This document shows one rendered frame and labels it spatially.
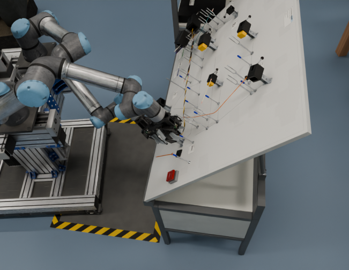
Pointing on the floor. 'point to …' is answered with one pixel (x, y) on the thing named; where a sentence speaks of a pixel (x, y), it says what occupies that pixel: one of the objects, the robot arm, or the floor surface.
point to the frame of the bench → (210, 216)
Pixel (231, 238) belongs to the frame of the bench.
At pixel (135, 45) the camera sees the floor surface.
